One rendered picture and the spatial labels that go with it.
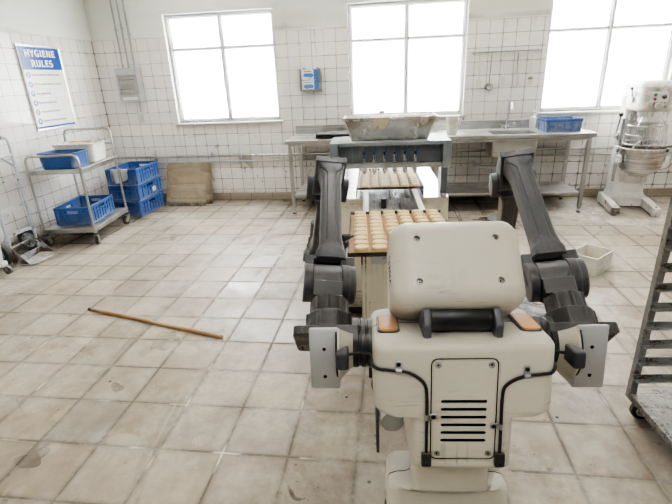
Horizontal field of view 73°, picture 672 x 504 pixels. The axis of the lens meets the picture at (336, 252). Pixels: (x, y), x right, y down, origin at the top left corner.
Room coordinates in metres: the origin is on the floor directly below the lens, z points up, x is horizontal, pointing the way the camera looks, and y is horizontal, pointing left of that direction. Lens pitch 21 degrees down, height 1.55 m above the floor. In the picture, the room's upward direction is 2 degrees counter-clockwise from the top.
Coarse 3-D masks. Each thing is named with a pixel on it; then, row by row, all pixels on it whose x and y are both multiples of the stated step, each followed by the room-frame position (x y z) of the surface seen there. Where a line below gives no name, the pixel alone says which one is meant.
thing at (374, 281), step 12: (372, 204) 2.60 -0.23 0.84; (384, 204) 2.50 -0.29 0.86; (396, 204) 2.58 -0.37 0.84; (408, 204) 2.57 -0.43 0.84; (372, 264) 2.05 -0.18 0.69; (384, 264) 2.05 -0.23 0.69; (372, 276) 2.05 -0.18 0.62; (384, 276) 2.05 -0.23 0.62; (372, 288) 2.05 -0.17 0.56; (384, 288) 2.05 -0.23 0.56; (372, 300) 2.05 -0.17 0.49; (384, 300) 2.05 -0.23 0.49; (372, 312) 2.05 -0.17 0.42
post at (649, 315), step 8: (664, 224) 1.71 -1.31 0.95; (664, 232) 1.70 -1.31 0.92; (664, 240) 1.69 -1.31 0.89; (664, 256) 1.69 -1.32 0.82; (656, 264) 1.71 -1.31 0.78; (656, 272) 1.70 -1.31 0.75; (664, 272) 1.69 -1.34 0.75; (656, 280) 1.69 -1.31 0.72; (648, 296) 1.71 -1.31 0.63; (656, 296) 1.69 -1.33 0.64; (648, 304) 1.70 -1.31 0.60; (648, 312) 1.69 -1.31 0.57; (648, 320) 1.69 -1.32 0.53; (640, 328) 1.71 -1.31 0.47; (640, 336) 1.70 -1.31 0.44; (648, 336) 1.69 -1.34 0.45; (640, 344) 1.69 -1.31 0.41; (640, 352) 1.69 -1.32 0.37; (632, 368) 1.71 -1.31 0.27; (640, 368) 1.69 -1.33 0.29; (632, 376) 1.69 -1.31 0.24; (632, 384) 1.69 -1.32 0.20; (632, 392) 1.69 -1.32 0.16
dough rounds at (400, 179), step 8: (400, 168) 3.24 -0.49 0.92; (408, 168) 3.23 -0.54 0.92; (360, 176) 3.12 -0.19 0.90; (368, 176) 3.04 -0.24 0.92; (376, 176) 3.00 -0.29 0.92; (384, 176) 2.99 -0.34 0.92; (392, 176) 2.98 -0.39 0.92; (400, 176) 2.97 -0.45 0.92; (408, 176) 2.97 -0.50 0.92; (416, 176) 3.04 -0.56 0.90; (360, 184) 2.87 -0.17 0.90; (368, 184) 2.82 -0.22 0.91; (376, 184) 2.76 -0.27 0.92; (384, 184) 2.75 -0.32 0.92; (392, 184) 2.74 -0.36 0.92; (400, 184) 2.80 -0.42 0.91; (408, 184) 2.74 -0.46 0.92; (416, 184) 2.72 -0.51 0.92
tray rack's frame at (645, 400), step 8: (640, 392) 1.69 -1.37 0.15; (648, 392) 1.69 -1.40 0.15; (656, 392) 1.69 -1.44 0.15; (664, 392) 1.68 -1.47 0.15; (632, 400) 1.66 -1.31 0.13; (640, 400) 1.64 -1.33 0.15; (648, 400) 1.64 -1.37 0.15; (656, 400) 1.63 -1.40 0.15; (664, 400) 1.63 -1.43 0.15; (640, 408) 1.60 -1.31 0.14; (648, 408) 1.59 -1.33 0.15; (656, 408) 1.58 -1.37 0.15; (664, 408) 1.58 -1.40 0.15; (648, 416) 1.54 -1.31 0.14; (656, 416) 1.54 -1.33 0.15; (664, 416) 1.53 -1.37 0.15; (656, 424) 1.49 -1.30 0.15; (664, 424) 1.49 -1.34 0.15; (664, 432) 1.44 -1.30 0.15; (664, 440) 1.43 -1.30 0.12
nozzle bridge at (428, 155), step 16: (336, 144) 2.76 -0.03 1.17; (352, 144) 2.75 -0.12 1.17; (368, 144) 2.74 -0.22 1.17; (384, 144) 2.73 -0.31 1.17; (400, 144) 2.73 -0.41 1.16; (416, 144) 2.72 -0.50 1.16; (432, 144) 2.79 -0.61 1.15; (448, 144) 2.70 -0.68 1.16; (352, 160) 2.83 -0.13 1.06; (368, 160) 2.83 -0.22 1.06; (400, 160) 2.81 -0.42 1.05; (432, 160) 2.79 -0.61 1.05; (448, 160) 2.70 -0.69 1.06
